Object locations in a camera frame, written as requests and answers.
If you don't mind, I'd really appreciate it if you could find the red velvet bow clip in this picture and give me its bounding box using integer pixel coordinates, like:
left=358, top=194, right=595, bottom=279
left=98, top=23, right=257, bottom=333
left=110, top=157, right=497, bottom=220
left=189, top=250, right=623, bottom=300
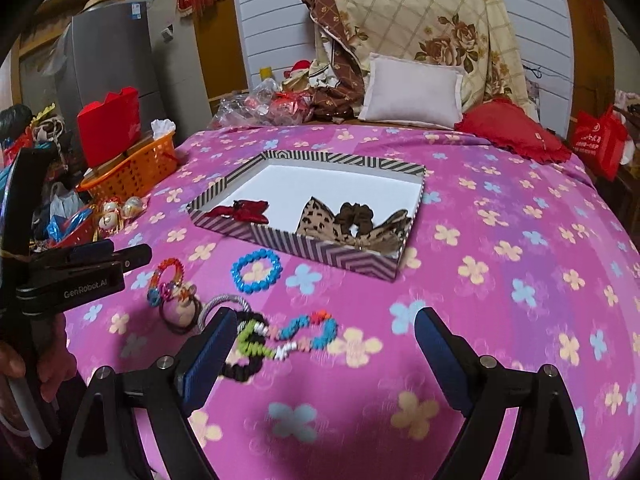
left=205, top=200, right=269, bottom=224

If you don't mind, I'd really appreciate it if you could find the red paper gift bag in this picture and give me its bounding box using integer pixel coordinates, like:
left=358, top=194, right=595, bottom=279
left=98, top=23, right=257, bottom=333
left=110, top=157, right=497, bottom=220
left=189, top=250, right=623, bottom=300
left=77, top=87, right=141, bottom=168

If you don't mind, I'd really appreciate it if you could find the person's left hand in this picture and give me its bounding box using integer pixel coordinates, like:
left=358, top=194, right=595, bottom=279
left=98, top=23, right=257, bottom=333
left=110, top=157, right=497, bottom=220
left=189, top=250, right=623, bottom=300
left=1, top=314, right=77, bottom=402

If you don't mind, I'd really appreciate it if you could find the clear plastic bag pile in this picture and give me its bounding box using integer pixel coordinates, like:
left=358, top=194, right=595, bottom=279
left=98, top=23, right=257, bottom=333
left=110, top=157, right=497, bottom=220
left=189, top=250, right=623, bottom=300
left=208, top=78, right=311, bottom=129

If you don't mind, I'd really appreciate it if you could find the blue beaded bracelet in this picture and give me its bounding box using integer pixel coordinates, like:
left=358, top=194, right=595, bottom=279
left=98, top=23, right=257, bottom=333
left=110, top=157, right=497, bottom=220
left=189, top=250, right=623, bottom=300
left=229, top=247, right=284, bottom=296

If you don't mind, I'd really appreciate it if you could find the black spiral hair tie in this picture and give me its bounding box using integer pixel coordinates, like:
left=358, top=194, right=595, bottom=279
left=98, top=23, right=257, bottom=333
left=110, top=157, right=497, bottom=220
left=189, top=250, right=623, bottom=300
left=219, top=310, right=270, bottom=384

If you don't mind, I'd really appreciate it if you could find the white small pillow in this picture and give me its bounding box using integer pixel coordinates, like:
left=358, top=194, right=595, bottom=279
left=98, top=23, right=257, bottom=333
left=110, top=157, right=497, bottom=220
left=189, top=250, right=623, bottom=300
left=358, top=53, right=463, bottom=130

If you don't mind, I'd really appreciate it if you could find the leopard print bow scrunchie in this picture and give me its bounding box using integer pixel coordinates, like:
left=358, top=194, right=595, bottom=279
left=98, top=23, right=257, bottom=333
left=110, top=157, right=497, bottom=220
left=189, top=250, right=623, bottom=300
left=295, top=197, right=412, bottom=256

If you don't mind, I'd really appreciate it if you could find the red shopping bag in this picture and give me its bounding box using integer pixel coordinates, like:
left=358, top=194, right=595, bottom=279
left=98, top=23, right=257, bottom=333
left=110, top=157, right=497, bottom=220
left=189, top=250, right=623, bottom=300
left=570, top=105, right=628, bottom=181

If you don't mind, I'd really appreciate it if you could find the orange beaded bracelet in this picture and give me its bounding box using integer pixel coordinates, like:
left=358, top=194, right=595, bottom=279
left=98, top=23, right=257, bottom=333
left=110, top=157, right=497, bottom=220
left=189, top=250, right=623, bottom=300
left=145, top=257, right=186, bottom=308

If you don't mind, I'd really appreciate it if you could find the red ruffled cushion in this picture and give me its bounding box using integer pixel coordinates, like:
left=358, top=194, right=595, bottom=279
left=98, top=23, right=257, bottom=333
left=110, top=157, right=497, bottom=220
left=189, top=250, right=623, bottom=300
left=454, top=98, right=572, bottom=164

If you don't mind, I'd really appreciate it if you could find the grey rope hair tie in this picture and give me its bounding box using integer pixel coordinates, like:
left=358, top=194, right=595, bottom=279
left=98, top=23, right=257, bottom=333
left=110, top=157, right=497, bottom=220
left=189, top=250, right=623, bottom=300
left=196, top=292, right=253, bottom=334

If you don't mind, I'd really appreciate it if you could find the white tissue in basket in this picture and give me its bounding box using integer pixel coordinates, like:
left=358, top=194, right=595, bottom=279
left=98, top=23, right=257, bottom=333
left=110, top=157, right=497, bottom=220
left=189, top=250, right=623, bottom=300
left=151, top=119, right=176, bottom=140

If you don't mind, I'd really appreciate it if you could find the pink floral bed sheet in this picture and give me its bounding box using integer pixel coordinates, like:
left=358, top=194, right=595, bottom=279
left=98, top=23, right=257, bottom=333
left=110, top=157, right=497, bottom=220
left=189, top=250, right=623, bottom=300
left=64, top=123, right=640, bottom=480

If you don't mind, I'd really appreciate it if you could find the orange plastic basket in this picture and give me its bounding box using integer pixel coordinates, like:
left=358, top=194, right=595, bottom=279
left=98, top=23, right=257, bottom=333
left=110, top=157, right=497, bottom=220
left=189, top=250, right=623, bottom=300
left=76, top=131, right=180, bottom=202

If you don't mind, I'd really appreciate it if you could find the striped white shallow box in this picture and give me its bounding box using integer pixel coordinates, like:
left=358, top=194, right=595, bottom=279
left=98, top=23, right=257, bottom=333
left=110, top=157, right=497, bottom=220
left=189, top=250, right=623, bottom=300
left=188, top=151, right=426, bottom=282

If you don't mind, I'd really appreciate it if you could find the grey refrigerator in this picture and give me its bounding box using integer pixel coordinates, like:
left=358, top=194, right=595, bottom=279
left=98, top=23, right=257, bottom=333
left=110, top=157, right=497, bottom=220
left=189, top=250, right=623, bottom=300
left=47, top=0, right=212, bottom=143

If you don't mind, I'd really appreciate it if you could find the multicolour beaded necklace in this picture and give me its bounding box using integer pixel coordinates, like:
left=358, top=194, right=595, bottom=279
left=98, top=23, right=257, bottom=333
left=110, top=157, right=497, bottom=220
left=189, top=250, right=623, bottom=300
left=234, top=309, right=340, bottom=363

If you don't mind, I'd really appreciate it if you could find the red small bowl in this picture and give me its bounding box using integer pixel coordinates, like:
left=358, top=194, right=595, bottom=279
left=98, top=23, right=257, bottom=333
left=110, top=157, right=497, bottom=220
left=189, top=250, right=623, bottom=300
left=47, top=207, right=96, bottom=248

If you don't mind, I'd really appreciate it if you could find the beige floral quilt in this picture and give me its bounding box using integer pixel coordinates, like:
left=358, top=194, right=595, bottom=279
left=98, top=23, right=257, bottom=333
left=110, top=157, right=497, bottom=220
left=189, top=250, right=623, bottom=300
left=300, top=0, right=535, bottom=119

